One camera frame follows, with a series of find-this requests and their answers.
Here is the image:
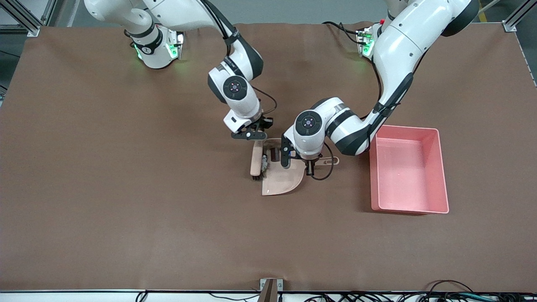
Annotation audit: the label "pale pink black-bristle hand brush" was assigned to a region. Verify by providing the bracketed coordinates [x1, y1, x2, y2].
[250, 140, 269, 181]

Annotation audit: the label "pale pink plastic dustpan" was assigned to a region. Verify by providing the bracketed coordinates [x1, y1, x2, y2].
[262, 138, 340, 196]

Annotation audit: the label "pink plastic bin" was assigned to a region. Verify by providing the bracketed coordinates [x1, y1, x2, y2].
[369, 125, 450, 215]

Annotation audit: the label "grey metal table clamp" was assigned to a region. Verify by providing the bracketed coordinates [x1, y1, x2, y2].
[259, 278, 284, 302]

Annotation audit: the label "brown table cloth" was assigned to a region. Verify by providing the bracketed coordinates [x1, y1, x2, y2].
[0, 21, 537, 293]

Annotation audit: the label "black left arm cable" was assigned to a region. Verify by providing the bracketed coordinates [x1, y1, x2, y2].
[310, 142, 340, 181]

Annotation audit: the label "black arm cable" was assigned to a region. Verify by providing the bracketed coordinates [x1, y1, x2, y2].
[201, 0, 278, 123]
[310, 142, 340, 181]

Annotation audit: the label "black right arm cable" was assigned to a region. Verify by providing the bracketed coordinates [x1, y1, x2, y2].
[201, 0, 278, 123]

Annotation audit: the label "black base cable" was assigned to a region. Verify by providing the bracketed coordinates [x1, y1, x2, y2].
[322, 21, 362, 45]

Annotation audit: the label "tangled black cables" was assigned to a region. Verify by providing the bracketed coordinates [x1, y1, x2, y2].
[302, 279, 537, 302]

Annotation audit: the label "aluminium frame profile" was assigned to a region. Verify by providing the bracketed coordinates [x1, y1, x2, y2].
[501, 0, 537, 33]
[0, 0, 64, 37]

